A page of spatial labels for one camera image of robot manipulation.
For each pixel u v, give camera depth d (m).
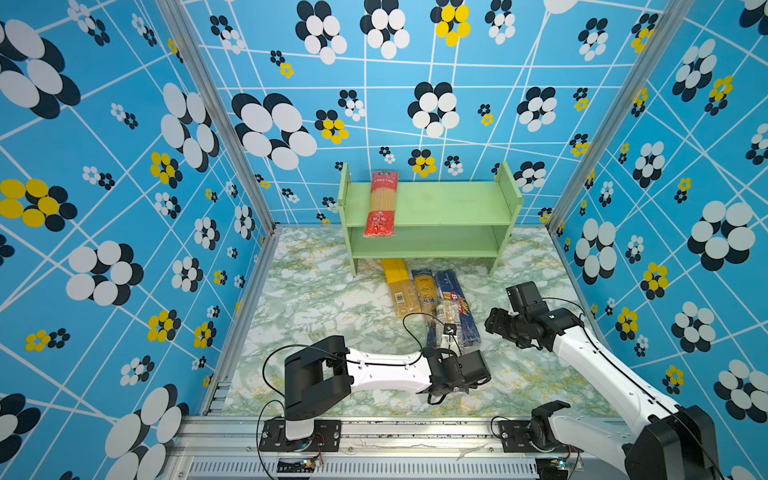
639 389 0.44
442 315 0.89
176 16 0.69
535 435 0.67
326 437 0.73
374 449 0.72
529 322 0.61
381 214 0.81
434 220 0.85
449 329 0.71
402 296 0.96
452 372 0.61
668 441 0.38
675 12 0.68
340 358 0.46
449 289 0.99
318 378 0.47
